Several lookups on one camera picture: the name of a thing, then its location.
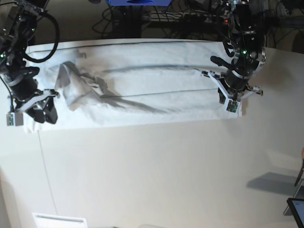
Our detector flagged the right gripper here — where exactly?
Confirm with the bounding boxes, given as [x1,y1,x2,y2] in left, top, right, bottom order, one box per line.
[7,76,58,124]

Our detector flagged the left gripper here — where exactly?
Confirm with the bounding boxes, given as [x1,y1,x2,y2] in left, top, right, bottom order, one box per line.
[223,64,261,95]

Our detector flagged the white T-shirt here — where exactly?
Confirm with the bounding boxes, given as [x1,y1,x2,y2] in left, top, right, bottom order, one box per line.
[23,39,243,133]

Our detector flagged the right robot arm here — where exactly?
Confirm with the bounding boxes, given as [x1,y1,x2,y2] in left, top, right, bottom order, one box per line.
[0,0,60,126]

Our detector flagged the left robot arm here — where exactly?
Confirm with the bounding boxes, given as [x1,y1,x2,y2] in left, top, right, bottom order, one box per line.
[210,0,266,100]

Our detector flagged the white paper sheet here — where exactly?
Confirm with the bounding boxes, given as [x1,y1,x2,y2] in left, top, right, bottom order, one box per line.
[32,213,88,228]

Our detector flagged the blue box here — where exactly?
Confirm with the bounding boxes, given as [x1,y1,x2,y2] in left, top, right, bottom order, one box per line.
[107,0,171,6]

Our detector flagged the grey tablet stand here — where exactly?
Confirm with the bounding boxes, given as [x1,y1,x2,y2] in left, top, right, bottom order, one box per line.
[283,179,304,216]

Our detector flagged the black tablet screen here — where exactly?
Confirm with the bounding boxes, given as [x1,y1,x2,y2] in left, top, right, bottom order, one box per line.
[287,198,304,228]

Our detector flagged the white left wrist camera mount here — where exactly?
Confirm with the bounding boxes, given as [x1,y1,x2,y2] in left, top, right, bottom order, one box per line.
[202,71,264,114]

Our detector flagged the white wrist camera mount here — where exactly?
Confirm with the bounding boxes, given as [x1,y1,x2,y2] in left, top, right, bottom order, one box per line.
[6,89,60,126]
[202,71,264,114]

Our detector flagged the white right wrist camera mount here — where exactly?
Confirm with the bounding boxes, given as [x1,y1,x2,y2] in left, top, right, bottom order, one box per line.
[6,89,60,126]

